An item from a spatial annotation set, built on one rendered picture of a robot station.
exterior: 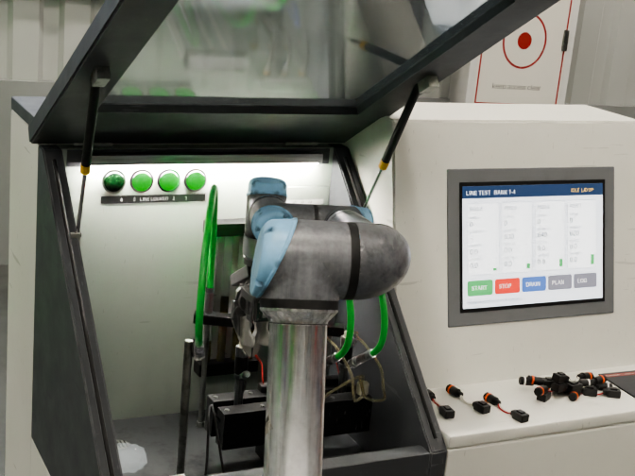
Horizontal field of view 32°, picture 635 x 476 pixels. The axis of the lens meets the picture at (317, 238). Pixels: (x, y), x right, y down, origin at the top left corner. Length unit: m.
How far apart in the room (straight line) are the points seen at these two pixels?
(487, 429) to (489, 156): 0.61
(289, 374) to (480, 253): 0.99
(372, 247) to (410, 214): 0.81
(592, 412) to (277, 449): 1.04
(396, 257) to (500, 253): 0.92
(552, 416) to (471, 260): 0.38
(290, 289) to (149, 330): 0.95
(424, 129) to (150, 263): 0.66
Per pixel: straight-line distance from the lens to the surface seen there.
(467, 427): 2.32
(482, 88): 6.49
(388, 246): 1.62
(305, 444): 1.61
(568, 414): 2.47
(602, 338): 2.75
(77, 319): 2.13
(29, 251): 2.47
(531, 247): 2.59
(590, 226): 2.69
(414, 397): 2.29
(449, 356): 2.49
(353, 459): 2.20
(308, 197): 2.54
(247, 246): 2.12
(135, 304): 2.47
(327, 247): 1.59
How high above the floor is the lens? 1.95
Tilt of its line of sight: 16 degrees down
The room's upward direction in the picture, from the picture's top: 6 degrees clockwise
